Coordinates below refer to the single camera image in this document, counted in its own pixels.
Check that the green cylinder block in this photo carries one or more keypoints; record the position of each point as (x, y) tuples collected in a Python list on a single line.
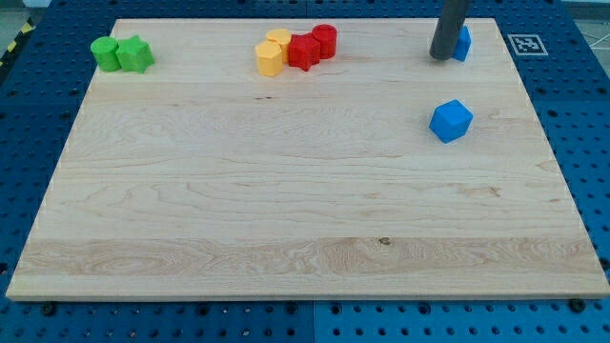
[(104, 50)]

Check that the yellow hexagon block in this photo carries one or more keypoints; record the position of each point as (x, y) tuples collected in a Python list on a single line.
[(269, 58)]

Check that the green star block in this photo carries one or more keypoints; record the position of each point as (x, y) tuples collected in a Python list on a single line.
[(134, 54)]

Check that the red star block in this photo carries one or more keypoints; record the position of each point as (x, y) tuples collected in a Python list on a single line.
[(304, 51)]

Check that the red cylinder block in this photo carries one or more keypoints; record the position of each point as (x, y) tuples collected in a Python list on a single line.
[(326, 36)]

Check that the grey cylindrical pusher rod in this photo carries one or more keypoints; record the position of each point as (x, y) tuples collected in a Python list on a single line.
[(448, 28)]

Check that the wooden board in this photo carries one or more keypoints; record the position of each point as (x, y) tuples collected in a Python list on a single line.
[(201, 179)]

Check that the blue cube block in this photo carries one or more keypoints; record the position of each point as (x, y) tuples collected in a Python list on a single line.
[(450, 121)]

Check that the white fiducial marker tag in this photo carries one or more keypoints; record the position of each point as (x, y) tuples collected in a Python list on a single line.
[(526, 44)]

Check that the blue triangle block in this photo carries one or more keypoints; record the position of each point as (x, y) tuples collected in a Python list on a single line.
[(464, 42)]

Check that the yellow cylinder block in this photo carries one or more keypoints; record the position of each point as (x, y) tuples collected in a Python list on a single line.
[(283, 38)]

